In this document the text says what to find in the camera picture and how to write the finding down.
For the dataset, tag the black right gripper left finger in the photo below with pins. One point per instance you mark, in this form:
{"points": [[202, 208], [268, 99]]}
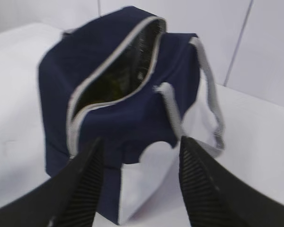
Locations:
{"points": [[69, 199]]}

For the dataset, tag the navy blue lunch bag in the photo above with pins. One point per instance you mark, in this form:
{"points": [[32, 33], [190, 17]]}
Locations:
{"points": [[122, 77]]}

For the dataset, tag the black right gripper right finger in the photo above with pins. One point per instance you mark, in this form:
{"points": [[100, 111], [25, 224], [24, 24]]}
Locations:
{"points": [[214, 197]]}

